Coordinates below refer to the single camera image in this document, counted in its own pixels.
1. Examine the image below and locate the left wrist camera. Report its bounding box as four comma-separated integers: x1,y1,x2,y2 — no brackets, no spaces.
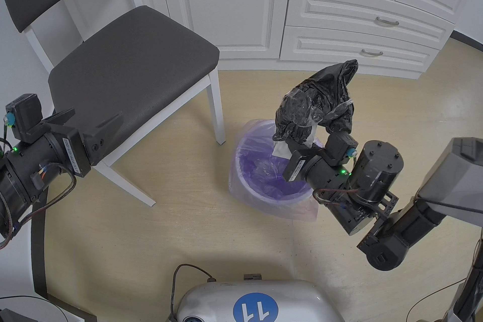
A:
3,93,51,144

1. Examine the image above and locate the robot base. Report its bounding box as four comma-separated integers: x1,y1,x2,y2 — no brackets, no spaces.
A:
177,273,346,322

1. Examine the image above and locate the purple plastic bag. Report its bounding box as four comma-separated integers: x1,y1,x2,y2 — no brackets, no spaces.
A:
227,118,320,222

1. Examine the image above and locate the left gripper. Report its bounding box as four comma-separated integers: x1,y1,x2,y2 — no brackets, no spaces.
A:
7,108,124,207

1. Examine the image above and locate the white trash bin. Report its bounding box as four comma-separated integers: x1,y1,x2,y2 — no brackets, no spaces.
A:
229,122,314,216

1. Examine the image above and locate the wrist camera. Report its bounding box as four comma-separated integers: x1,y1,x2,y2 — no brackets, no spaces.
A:
325,131,359,166
3,93,51,144

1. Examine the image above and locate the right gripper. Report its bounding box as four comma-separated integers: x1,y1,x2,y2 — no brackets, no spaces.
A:
283,147,354,193

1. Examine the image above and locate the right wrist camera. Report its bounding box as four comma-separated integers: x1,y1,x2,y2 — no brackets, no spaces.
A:
325,131,359,166

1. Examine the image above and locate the black and white trash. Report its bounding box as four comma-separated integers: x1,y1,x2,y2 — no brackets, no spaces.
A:
272,59,358,159

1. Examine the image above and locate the white chair dark grey seat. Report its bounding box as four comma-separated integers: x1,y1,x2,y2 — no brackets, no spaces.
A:
4,0,227,208

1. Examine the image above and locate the black cable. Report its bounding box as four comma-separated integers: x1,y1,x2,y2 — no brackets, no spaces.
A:
0,162,78,250
171,263,217,322

